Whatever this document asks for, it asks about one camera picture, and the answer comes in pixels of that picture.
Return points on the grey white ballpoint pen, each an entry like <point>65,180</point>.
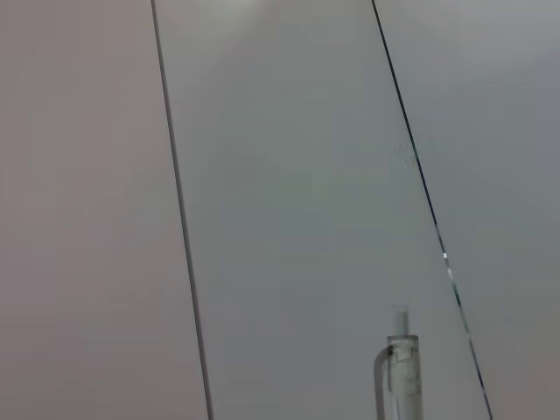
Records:
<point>404,372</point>

